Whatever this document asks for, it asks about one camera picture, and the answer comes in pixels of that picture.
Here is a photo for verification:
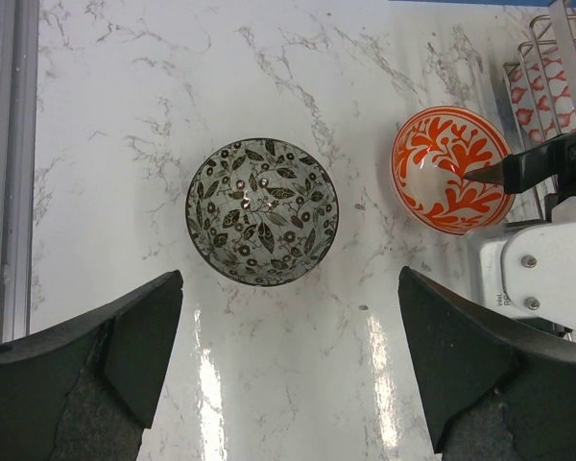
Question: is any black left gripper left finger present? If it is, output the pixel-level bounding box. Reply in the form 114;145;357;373
0;271;183;460

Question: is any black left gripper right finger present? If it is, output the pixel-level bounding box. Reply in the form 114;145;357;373
398;267;576;460

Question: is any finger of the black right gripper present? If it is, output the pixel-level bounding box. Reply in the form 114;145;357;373
463;132;576;194

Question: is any blue triangle pattern bowl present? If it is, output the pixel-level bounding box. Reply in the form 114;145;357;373
509;46;576;143

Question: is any orange floral white bowl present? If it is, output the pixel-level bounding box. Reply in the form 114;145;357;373
390;106;515;235

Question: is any dark grey bottom bowl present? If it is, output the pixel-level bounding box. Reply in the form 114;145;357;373
185;138;339;287

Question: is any stainless wire dish rack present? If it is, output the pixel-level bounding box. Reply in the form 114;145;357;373
501;0;576;227

